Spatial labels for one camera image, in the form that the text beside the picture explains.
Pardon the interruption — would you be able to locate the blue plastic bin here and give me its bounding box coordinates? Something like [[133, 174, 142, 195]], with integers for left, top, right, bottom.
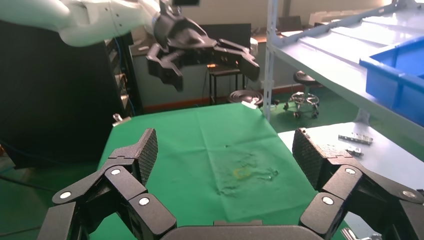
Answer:
[[359, 36, 424, 128]]

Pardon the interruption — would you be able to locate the black metal stand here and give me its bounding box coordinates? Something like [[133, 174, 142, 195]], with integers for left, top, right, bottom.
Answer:
[[206, 64, 246, 106]]

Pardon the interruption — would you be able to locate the silver binder clip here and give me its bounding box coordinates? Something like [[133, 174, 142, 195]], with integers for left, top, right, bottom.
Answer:
[[111, 113, 132, 127]]

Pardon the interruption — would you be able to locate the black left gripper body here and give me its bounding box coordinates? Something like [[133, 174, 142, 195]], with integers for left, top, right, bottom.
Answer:
[[152, 13, 220, 56]]

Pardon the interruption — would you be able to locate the black round coil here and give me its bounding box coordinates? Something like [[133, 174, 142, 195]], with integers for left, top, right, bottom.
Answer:
[[227, 89, 264, 107]]

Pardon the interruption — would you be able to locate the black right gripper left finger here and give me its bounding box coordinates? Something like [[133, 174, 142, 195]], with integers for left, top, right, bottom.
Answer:
[[36, 127, 178, 240]]

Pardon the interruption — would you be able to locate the grey metal rack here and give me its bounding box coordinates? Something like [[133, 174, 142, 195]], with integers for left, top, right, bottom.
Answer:
[[263, 0, 424, 147]]

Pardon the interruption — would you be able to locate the black rolling stool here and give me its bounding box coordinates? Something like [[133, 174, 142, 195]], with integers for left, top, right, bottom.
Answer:
[[284, 70, 321, 119]]

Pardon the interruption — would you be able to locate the large black panel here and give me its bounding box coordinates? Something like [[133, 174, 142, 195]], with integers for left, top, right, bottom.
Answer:
[[0, 19, 145, 168]]

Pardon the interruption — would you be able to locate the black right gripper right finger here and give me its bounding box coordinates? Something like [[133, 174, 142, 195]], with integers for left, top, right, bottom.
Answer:
[[291, 127, 424, 240]]

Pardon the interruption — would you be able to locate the black screen panel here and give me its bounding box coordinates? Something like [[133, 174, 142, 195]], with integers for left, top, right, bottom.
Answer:
[[198, 23, 253, 67]]

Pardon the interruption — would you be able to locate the white ribbed shelf panel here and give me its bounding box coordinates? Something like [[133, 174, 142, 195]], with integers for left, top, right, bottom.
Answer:
[[298, 13, 424, 67]]

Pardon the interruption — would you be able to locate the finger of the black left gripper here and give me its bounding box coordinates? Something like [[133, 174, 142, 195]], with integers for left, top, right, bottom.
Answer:
[[145, 43, 185, 93], [213, 38, 261, 82]]

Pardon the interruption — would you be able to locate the notched metal rail part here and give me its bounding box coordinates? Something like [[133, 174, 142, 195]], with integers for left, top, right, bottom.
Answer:
[[345, 145, 364, 157], [337, 132, 374, 146]]

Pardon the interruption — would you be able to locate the green cloth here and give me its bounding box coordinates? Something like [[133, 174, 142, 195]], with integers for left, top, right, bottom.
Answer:
[[89, 102, 352, 240]]

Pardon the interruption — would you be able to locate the white flat board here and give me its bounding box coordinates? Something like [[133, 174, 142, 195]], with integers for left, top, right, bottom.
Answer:
[[278, 121, 424, 240]]

